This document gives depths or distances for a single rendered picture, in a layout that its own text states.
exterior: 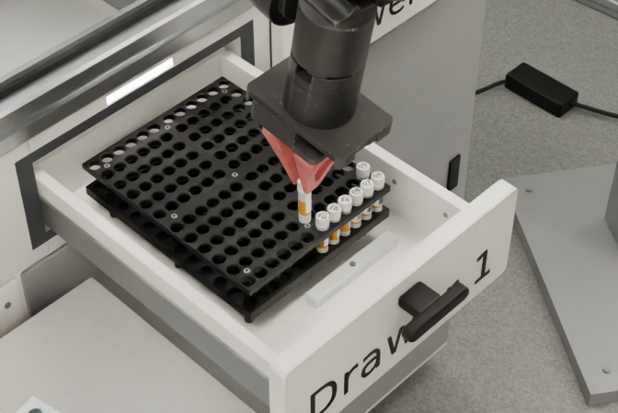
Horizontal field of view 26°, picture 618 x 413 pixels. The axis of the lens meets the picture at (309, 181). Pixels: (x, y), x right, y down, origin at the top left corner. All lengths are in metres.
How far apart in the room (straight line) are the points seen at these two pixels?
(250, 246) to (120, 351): 0.19
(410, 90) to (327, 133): 0.64
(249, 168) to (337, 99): 0.24
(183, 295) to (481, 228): 0.26
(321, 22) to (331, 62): 0.03
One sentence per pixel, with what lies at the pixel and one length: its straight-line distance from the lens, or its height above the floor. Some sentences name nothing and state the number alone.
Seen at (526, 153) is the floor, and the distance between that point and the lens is 2.59.
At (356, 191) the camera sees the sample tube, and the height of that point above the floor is 0.91.
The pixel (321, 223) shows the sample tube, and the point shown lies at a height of 0.91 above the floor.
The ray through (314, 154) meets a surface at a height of 1.04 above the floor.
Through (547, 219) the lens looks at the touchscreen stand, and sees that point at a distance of 2.42.
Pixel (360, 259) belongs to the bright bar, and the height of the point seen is 0.85.
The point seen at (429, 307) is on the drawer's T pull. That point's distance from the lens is 1.10.
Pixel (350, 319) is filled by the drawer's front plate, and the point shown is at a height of 0.93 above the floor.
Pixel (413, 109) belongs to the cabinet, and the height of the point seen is 0.64.
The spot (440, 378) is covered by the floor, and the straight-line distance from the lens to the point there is 2.21.
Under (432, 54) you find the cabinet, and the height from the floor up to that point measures 0.72.
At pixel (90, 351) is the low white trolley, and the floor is 0.76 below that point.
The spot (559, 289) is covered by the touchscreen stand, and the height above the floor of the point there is 0.03.
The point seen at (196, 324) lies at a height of 0.87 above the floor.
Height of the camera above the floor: 1.74
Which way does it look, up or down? 44 degrees down
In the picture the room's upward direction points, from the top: straight up
